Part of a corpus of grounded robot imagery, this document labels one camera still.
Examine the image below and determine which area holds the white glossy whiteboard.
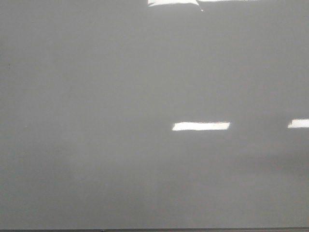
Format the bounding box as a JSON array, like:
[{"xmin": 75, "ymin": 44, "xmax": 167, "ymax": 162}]
[{"xmin": 0, "ymin": 0, "xmax": 309, "ymax": 229}]

